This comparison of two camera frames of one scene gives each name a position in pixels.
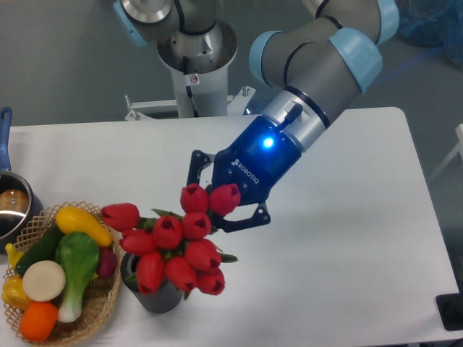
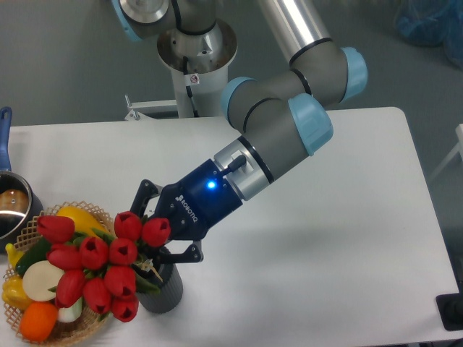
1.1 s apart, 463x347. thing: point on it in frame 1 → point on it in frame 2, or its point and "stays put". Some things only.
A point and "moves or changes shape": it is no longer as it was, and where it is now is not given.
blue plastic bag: x=432 y=22 stays put
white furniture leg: x=459 y=147 stays put
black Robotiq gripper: x=255 y=160 → x=190 y=207
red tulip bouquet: x=174 y=249 moves or changes shape
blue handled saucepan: x=21 y=209 stays put
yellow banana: x=14 y=254 stays put
